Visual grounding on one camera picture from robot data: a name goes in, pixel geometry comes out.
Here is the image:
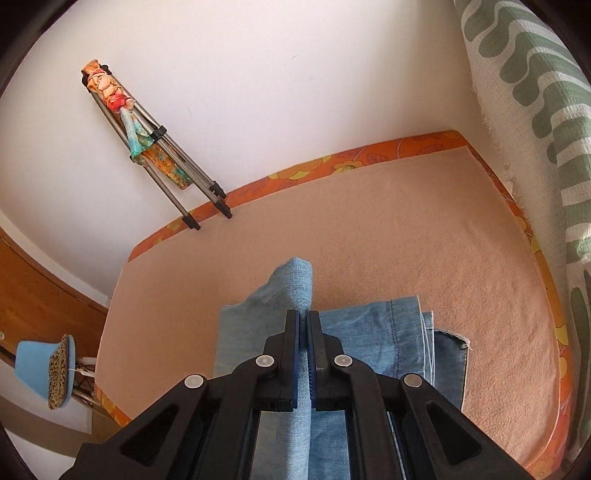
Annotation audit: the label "light blue chair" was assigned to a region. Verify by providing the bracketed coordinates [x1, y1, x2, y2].
[16, 335, 100, 409]

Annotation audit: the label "peach blanket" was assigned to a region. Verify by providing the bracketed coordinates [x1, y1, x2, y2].
[95, 145, 561, 467]

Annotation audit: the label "wooden door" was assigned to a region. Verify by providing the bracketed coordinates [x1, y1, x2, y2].
[0, 226, 112, 370]

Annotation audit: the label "blue denim pants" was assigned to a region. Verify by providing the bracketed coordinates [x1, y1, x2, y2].
[215, 256, 472, 480]

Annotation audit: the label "green white patterned cloth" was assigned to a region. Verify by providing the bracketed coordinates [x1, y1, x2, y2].
[452, 0, 591, 457]

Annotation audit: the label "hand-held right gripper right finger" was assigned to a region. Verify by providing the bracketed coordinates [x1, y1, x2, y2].
[308, 311, 534, 480]

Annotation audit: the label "leopard print cushion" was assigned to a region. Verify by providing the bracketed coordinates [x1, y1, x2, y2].
[47, 335, 77, 409]

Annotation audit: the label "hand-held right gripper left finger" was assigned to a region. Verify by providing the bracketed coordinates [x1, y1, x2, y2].
[60, 310, 302, 480]

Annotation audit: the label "folded metal frame floral fabric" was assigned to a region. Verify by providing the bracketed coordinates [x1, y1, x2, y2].
[81, 60, 232, 230]

